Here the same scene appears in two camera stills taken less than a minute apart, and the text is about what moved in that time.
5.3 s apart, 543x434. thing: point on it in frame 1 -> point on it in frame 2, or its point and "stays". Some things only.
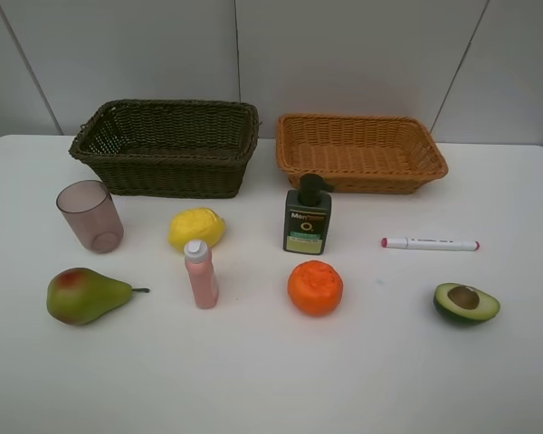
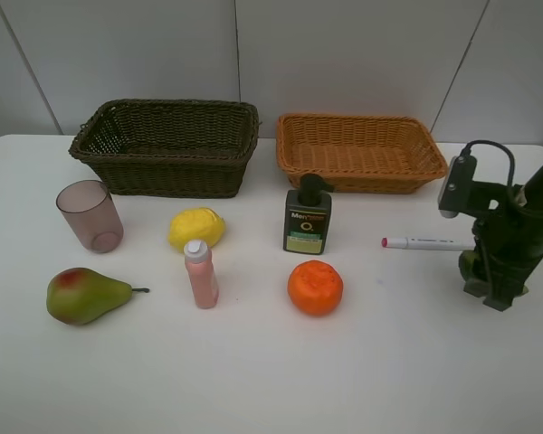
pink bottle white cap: x=200 y=263 stays
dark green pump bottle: x=307 y=214 stays
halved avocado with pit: x=464 y=304 -> x=469 y=264
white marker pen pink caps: x=395 y=242 stays
